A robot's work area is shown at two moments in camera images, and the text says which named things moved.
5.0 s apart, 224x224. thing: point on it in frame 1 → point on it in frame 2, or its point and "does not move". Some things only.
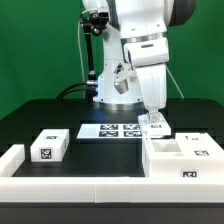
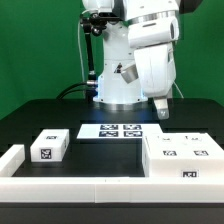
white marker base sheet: x=111 y=131 does not move
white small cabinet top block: x=50 y=145 does not move
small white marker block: x=199 y=145 does not move
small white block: x=153 y=127 → x=166 y=145
